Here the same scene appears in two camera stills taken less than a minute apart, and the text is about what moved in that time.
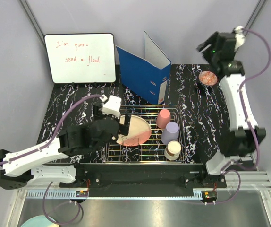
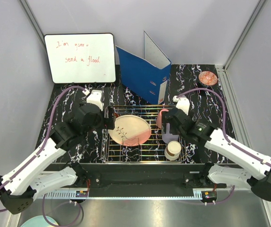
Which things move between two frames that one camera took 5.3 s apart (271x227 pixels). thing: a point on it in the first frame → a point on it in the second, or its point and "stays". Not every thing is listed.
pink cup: (163, 117) stays
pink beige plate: (139, 132) stays
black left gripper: (124, 128) → (108, 122)
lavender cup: (170, 133) stays
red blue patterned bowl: (207, 78) stays
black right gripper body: (209, 53) → (174, 131)
